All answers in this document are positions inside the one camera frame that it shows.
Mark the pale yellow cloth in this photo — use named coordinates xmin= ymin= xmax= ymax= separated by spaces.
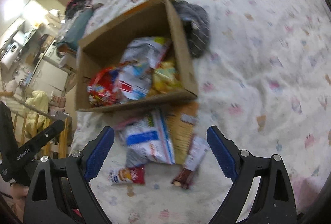
xmin=24 ymin=90 xmax=49 ymax=137

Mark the dark striped cloth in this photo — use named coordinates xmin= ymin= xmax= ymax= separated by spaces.
xmin=172 ymin=0 xmax=211 ymax=59

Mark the teal cloth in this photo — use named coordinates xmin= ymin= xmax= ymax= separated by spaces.
xmin=63 ymin=8 xmax=94 ymax=45

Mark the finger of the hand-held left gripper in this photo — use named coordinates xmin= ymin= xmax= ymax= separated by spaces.
xmin=31 ymin=120 xmax=65 ymax=149

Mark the wooden rack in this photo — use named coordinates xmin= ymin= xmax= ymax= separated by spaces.
xmin=0 ymin=90 xmax=73 ymax=160

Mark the white printed duvet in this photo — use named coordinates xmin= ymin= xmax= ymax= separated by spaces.
xmin=70 ymin=0 xmax=331 ymax=224

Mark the white cabinet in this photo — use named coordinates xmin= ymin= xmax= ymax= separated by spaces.
xmin=39 ymin=42 xmax=78 ymax=95

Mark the pile of clothes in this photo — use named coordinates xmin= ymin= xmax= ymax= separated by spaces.
xmin=65 ymin=0 xmax=92 ymax=19

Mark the yellow snack packet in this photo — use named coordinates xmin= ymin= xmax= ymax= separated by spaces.
xmin=147 ymin=59 xmax=183 ymax=96

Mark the small colourful snack packet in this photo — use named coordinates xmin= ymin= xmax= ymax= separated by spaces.
xmin=109 ymin=166 xmax=146 ymax=186

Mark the long snack bar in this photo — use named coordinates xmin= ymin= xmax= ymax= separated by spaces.
xmin=171 ymin=135 xmax=210 ymax=189

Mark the large white snack packet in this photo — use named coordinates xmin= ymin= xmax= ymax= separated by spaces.
xmin=121 ymin=109 xmax=176 ymax=169

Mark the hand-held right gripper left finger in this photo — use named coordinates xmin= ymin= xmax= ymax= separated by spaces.
xmin=23 ymin=126 xmax=115 ymax=224

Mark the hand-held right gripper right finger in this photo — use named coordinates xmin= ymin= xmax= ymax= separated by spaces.
xmin=206 ymin=125 xmax=297 ymax=224

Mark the white water heater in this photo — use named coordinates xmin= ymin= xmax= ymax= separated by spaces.
xmin=0 ymin=43 xmax=21 ymax=69

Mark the brown cardboard box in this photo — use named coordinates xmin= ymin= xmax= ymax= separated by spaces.
xmin=75 ymin=0 xmax=201 ymax=165

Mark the red cartoon face snack packet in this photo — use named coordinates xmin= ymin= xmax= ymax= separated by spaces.
xmin=87 ymin=66 xmax=125 ymax=107

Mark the white red snack packet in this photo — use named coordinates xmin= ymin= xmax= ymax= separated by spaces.
xmin=114 ymin=62 xmax=153 ymax=104

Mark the silver snack packet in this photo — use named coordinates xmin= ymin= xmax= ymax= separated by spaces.
xmin=121 ymin=36 xmax=172 ymax=69

